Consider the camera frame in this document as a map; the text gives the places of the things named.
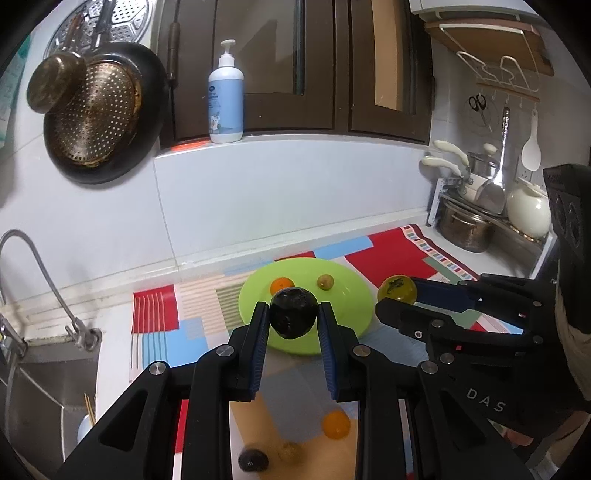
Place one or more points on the colourful patchwork mat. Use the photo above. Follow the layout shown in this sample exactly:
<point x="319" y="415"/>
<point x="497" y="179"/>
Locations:
<point x="383" y="251"/>

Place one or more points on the steel sink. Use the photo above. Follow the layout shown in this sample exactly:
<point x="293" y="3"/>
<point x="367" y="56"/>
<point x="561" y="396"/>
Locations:
<point x="46" y="392"/>

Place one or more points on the brass perforated strainer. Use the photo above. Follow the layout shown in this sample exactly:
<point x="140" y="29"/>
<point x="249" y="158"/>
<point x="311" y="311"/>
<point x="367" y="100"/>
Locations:
<point x="99" y="117"/>

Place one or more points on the metal faucet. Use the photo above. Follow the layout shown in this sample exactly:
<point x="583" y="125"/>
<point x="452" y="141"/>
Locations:
<point x="46" y="277"/>

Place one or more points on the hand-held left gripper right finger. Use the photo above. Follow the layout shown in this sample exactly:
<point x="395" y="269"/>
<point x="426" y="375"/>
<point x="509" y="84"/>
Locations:
<point x="328" y="355"/>

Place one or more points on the brass ladle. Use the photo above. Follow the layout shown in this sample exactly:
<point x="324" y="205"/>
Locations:
<point x="55" y="83"/>

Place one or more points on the teal wall sticker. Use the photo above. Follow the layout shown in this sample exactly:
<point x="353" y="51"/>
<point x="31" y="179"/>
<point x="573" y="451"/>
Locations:
<point x="11" y="92"/>

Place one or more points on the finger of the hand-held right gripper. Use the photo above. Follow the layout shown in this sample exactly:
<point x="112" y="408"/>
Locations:
<point x="406" y="318"/>
<point x="443" y="293"/>

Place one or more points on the white rice paddle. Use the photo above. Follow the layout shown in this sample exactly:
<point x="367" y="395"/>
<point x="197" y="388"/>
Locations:
<point x="531" y="152"/>

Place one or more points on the tan fruit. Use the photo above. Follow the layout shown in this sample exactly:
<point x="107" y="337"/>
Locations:
<point x="290" y="452"/>

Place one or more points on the metal spatula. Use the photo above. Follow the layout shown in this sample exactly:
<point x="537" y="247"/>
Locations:
<point x="491" y="196"/>

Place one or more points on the small spotted orange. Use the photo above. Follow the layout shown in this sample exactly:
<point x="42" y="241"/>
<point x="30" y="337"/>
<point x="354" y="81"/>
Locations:
<point x="281" y="284"/>

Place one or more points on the person's right forearm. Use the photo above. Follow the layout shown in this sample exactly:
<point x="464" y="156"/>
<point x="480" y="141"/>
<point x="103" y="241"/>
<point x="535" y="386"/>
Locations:
<point x="575" y="318"/>

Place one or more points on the green plate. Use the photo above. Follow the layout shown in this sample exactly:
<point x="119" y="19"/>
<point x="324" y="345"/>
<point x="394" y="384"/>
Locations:
<point x="348" y="297"/>

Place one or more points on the white dish rack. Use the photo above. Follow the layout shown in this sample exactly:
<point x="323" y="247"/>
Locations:
<point x="512" y="249"/>

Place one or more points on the steel lidded pot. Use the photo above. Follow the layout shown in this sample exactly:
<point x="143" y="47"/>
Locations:
<point x="482" y="164"/>

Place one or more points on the dark wooden window frame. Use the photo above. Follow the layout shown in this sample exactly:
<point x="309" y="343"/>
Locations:
<point x="341" y="69"/>

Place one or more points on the bamboo chopsticks bundle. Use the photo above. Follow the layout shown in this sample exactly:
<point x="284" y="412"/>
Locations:
<point x="90" y="408"/>

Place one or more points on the steel cooking pot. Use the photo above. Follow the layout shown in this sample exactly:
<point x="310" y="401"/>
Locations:
<point x="464" y="228"/>

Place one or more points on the black scissors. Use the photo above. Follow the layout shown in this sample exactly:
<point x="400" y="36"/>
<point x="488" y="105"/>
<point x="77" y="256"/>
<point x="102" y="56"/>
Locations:
<point x="478" y="104"/>

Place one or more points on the black frying pan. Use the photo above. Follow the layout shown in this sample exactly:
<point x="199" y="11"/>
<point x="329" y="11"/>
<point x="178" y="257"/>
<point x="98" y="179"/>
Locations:
<point x="150" y="97"/>

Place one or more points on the metal steamer rack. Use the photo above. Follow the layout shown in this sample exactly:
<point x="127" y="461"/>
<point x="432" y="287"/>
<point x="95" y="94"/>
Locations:
<point x="124" y="18"/>

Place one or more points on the small brown fruit on plate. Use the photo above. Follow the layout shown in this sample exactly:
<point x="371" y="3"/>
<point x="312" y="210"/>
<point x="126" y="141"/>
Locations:
<point x="325" y="282"/>

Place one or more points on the white ceramic pot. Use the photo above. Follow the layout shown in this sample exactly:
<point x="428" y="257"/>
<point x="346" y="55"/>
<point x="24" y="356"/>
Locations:
<point x="528" y="214"/>

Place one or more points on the yellow-green fruit with dark stem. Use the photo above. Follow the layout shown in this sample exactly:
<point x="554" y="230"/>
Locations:
<point x="397" y="288"/>

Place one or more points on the dark purple plum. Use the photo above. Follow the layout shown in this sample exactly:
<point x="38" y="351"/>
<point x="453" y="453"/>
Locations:
<point x="253" y="460"/>
<point x="293" y="314"/>

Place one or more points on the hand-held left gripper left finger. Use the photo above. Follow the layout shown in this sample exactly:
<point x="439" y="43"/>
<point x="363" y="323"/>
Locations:
<point x="259" y="355"/>

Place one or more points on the wooden cutting board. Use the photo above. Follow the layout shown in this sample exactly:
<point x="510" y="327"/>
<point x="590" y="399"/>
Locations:
<point x="489" y="44"/>

